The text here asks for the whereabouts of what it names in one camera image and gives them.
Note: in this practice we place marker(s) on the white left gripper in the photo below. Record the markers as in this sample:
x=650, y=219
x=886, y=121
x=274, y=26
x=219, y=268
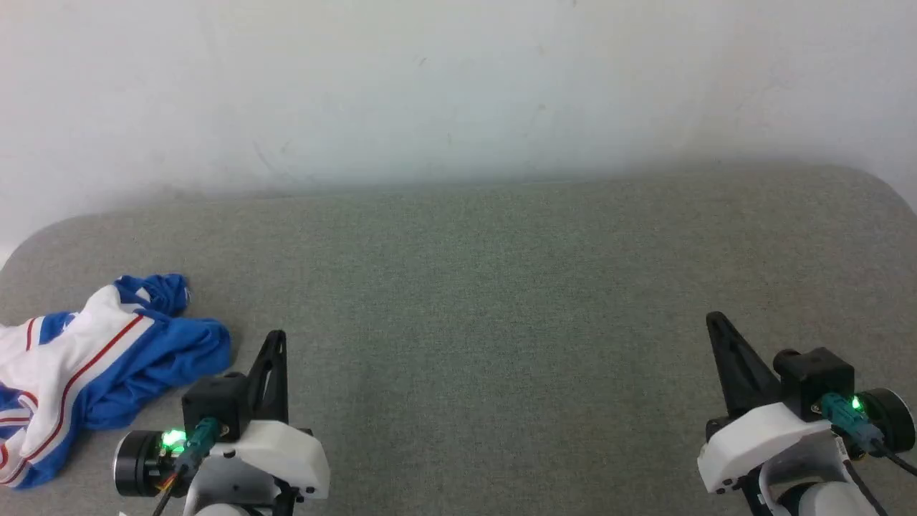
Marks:
x=286, y=451

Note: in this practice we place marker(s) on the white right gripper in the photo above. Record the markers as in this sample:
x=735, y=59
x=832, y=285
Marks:
x=752, y=441

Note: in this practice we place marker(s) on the grey fabric sofa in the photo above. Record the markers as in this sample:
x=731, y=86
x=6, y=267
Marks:
x=466, y=287

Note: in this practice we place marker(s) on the blue white basketball jersey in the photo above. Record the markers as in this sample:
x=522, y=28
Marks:
x=172, y=358

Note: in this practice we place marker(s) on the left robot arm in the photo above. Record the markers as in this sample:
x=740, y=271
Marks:
x=136, y=462

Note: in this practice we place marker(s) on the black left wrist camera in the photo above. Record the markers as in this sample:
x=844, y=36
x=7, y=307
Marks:
x=211, y=401

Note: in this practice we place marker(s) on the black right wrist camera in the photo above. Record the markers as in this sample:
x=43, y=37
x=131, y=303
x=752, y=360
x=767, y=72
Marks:
x=817, y=380

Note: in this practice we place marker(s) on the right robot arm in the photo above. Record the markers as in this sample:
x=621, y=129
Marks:
x=892, y=419

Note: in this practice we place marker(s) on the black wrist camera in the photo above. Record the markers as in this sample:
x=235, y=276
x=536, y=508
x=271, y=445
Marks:
x=211, y=401
x=817, y=380

